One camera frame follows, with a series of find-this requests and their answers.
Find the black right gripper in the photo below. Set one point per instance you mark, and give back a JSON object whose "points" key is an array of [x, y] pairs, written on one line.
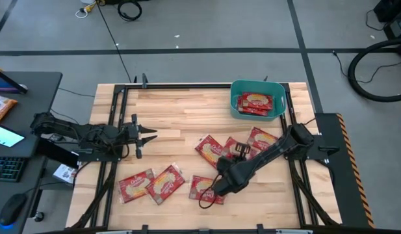
{"points": [[229, 164]]}

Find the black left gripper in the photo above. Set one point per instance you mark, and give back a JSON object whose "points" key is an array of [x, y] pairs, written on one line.
{"points": [[135, 135]]}

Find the red popcorn bag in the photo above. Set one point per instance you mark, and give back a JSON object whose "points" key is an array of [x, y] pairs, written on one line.
{"points": [[166, 183], [262, 138], [252, 112], [227, 148], [257, 100], [135, 187], [203, 188], [208, 151]]}

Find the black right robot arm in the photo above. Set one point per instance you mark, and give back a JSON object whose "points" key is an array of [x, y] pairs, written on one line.
{"points": [[268, 152]]}

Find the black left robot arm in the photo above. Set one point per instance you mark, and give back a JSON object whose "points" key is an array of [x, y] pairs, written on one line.
{"points": [[67, 128]]}

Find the teal plastic basket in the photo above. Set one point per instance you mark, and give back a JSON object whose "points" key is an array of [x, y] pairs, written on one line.
{"points": [[279, 94]]}

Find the white printed box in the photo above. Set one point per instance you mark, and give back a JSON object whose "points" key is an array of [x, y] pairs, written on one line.
{"points": [[65, 174]]}

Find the black control box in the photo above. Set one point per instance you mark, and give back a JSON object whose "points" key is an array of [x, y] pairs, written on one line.
{"points": [[57, 152]]}

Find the white light bar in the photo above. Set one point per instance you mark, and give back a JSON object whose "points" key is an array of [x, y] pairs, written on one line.
{"points": [[114, 232], [294, 231]]}

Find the black platform with hazard stripe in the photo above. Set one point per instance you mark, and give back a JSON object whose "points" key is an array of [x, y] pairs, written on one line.
{"points": [[346, 182]]}

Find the black desk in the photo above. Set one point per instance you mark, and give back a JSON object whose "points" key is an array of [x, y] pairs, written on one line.
{"points": [[41, 97]]}

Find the black caster wheel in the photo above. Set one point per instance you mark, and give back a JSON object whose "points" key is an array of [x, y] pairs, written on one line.
{"points": [[39, 216]]}

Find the glowing white screen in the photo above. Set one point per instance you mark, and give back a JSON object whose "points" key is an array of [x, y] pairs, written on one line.
{"points": [[5, 136]]}

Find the black keyboard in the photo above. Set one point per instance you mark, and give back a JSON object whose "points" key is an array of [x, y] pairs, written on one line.
{"points": [[6, 169]]}

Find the orange snack bag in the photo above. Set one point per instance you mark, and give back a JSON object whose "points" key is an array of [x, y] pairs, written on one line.
{"points": [[2, 109]]}

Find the black computer mouse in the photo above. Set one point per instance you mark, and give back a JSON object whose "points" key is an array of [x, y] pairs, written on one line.
{"points": [[13, 208]]}

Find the tilted dark monitor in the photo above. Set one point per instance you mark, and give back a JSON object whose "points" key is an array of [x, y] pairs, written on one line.
{"points": [[2, 83]]}

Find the black floor equipment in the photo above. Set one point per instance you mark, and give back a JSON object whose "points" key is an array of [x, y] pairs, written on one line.
{"points": [[395, 19]]}

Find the black aluminium table frame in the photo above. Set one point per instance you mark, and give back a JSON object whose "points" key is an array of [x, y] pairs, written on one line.
{"points": [[187, 86]]}

